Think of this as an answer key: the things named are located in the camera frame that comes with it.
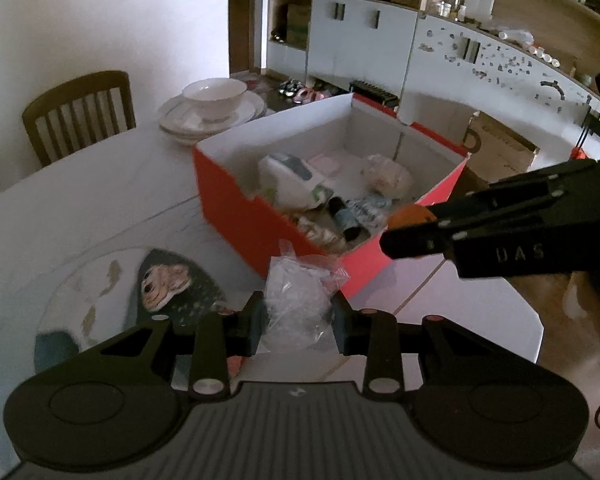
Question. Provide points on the white desktop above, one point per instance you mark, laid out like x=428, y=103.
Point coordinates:
x=105, y=200

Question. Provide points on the pink packet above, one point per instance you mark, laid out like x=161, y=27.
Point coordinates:
x=327, y=162

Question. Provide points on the dark wooden door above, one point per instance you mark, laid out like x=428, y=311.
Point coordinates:
x=242, y=25

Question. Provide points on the wooden chair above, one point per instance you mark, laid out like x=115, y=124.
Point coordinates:
x=75, y=115

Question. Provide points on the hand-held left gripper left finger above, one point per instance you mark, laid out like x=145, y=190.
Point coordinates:
x=255, y=325

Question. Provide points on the white plastic containers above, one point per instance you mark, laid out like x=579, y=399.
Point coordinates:
x=479, y=4

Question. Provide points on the clear blue wrapper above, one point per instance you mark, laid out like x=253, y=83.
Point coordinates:
x=372, y=210

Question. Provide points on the round fish print placemat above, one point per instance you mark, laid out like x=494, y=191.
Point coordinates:
x=105, y=285

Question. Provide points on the clear bag of food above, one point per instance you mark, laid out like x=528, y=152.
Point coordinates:
x=387, y=175

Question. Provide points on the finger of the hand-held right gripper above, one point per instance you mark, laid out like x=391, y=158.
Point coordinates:
x=415, y=242
x=510, y=185

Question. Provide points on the stack of white plates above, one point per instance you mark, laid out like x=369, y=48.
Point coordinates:
x=180, y=132
x=250, y=106

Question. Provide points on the silver snack packet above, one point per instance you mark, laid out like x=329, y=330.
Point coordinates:
x=322, y=232

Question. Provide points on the clear plastic bag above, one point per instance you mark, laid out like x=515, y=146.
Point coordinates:
x=295, y=300

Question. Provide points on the white teal packet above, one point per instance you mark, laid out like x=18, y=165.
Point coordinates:
x=290, y=177

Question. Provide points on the large grey-white cabinet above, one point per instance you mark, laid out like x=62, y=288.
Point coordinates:
x=370, y=45

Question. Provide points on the pink slippers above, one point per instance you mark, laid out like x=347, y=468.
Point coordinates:
x=312, y=94

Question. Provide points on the brown cardboard carton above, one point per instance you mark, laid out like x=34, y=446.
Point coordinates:
x=502, y=145

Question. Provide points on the red cardboard box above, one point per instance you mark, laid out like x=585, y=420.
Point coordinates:
x=240, y=215

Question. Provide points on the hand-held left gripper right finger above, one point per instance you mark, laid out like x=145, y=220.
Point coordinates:
x=342, y=327

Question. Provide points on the small black bottle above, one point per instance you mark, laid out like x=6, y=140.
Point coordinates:
x=344, y=217

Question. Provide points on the white bowl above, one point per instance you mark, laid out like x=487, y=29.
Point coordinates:
x=212, y=97

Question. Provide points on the dark shoes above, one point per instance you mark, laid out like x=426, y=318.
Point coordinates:
x=289, y=85

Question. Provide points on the orange fruit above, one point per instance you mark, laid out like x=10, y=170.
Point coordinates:
x=412, y=215

